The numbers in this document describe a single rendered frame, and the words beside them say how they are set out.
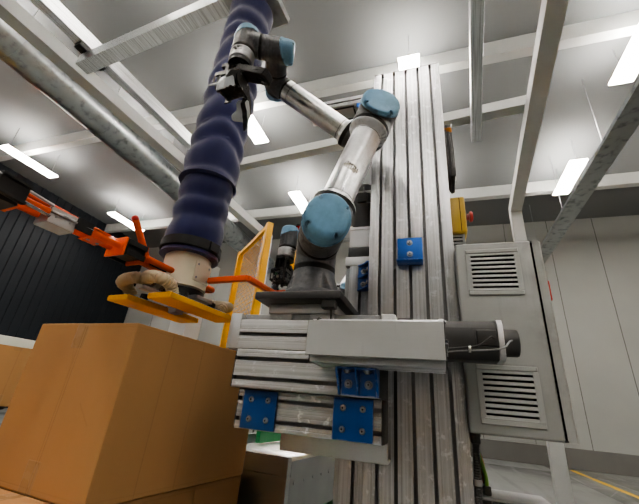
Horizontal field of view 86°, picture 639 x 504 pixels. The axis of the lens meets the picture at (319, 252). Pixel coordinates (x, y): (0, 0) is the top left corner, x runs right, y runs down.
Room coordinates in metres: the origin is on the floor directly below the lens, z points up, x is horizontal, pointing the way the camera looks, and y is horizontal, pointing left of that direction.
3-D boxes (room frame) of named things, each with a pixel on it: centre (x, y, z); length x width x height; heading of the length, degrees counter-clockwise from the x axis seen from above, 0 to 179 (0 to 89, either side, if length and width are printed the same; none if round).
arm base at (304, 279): (0.90, 0.01, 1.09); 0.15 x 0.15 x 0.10
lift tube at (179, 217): (1.24, 0.50, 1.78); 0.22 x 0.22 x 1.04
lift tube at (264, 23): (1.24, 0.50, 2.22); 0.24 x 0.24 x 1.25
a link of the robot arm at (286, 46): (0.77, 0.20, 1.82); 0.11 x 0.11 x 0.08; 6
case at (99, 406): (1.25, 0.50, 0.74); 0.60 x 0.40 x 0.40; 156
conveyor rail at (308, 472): (2.52, -0.43, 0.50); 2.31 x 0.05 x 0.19; 156
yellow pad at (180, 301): (1.20, 0.41, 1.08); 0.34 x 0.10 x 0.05; 154
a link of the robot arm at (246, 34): (0.74, 0.29, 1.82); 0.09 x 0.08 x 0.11; 96
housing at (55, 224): (0.82, 0.70, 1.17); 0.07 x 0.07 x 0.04; 64
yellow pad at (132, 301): (1.28, 0.58, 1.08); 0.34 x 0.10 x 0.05; 154
